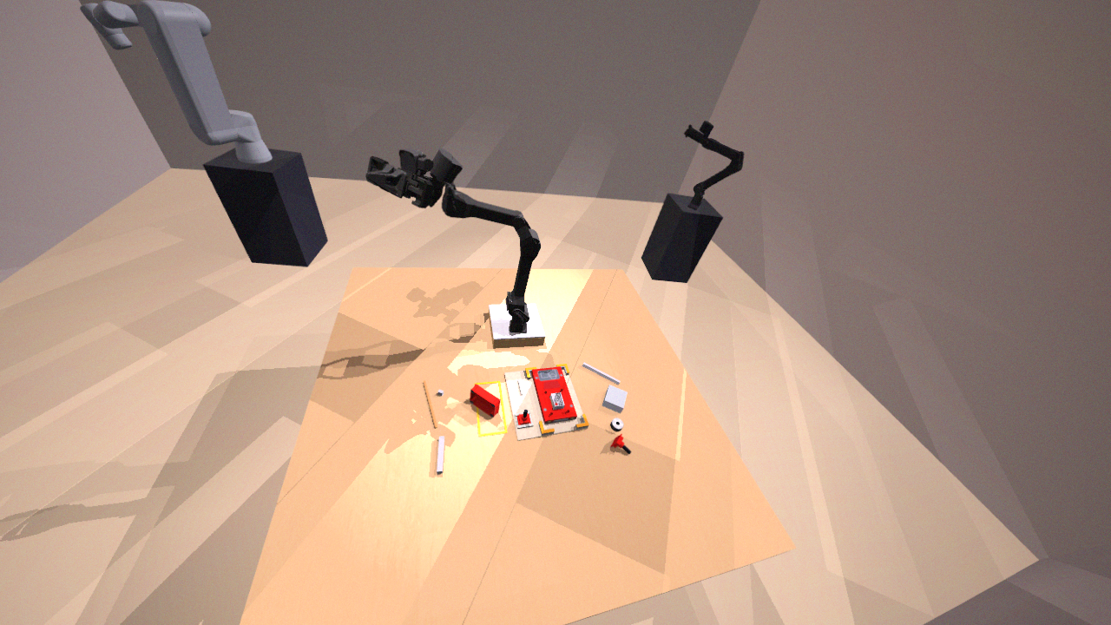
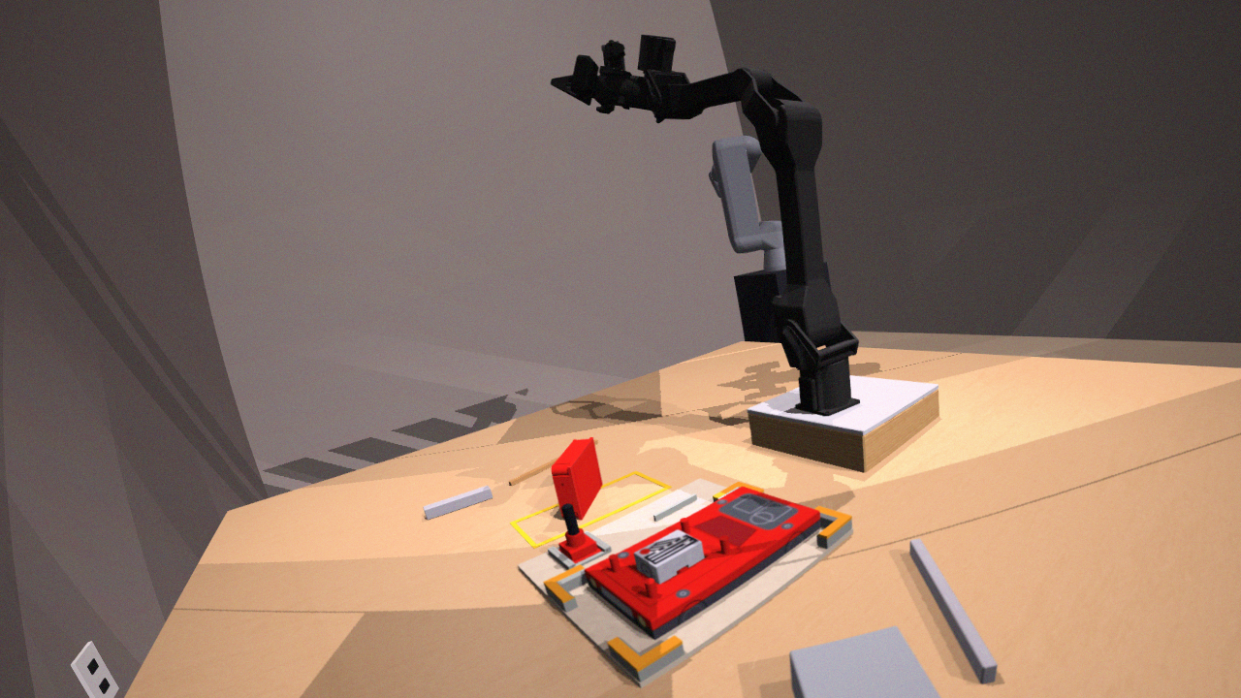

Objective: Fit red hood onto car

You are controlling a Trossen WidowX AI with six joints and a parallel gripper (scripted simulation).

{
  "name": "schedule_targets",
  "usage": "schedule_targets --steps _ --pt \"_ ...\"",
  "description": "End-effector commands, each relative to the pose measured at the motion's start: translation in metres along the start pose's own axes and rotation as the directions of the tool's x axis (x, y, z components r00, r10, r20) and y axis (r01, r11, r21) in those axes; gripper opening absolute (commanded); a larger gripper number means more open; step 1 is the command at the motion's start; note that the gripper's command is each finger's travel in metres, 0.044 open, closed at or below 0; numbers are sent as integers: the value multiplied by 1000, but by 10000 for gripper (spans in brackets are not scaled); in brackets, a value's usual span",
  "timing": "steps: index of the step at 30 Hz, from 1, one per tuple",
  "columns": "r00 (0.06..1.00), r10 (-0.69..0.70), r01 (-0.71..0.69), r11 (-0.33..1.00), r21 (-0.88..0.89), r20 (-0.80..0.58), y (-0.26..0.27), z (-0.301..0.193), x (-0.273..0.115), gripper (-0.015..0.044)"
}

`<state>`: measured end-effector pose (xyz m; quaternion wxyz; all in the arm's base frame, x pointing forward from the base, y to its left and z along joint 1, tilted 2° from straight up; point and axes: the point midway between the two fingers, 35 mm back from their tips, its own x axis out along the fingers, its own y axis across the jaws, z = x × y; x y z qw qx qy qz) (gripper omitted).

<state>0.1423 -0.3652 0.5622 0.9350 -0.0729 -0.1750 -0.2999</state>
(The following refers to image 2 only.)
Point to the brown thin rod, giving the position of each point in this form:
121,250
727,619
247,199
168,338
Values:
537,470

